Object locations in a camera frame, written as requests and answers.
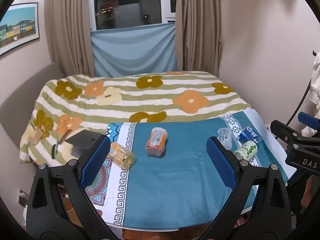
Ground white garment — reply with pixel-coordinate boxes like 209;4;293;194
300;52;320;137

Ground black cable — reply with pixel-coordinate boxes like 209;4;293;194
287;79;313;127

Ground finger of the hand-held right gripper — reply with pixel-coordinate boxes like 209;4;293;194
270;120;305;143
297;112;320;130

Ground thin tan black stick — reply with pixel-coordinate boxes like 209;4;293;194
51;129;73;159

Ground wall socket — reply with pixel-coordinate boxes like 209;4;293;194
17;188;29;207

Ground grey padded headboard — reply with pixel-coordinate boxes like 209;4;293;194
0;61;66;178

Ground window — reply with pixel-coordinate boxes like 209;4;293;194
88;0;179;32

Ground floral striped blanket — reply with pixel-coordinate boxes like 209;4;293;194
19;71;252;165

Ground teal patterned towel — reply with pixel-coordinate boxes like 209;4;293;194
85;111;288;231

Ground green dotted label bottle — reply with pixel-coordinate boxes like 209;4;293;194
232;140;262;168

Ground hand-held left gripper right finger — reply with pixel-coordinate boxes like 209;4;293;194
200;136;292;240

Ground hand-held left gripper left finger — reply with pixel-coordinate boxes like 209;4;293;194
26;135;112;233

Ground light blue cloth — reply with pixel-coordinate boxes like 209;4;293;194
90;22;179;78

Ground black square box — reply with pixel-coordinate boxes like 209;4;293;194
64;129;108;157

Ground blue label plastic bottle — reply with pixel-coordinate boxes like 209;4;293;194
236;126;263;146

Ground beige curtain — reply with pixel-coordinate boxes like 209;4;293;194
175;0;223;78
44;0;96;78

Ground wall poster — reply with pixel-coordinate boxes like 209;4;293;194
0;2;41;57

